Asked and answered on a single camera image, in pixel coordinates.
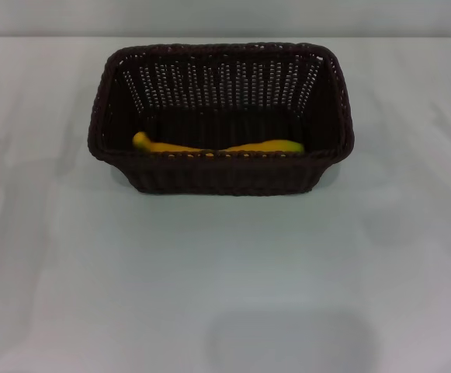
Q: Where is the dark brown woven basket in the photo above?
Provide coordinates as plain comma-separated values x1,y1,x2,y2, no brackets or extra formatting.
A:
87,41,356,196

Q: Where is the yellow banana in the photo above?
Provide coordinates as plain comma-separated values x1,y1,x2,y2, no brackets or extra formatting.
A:
132,131,306,155

